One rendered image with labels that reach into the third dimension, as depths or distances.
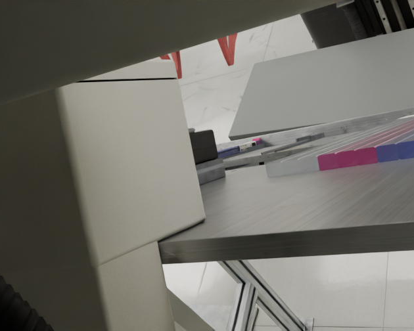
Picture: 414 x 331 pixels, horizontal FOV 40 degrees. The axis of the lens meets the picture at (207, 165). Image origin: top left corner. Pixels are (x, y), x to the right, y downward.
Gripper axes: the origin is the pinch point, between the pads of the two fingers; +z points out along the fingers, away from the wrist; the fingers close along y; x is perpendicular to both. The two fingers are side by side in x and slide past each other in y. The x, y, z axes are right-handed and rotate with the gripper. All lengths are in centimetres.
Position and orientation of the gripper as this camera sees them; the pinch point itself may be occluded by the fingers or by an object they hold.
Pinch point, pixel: (202, 67)
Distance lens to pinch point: 89.7
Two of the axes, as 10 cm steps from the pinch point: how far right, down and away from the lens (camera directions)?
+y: 8.4, -1.3, -5.3
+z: 2.5, 9.5, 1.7
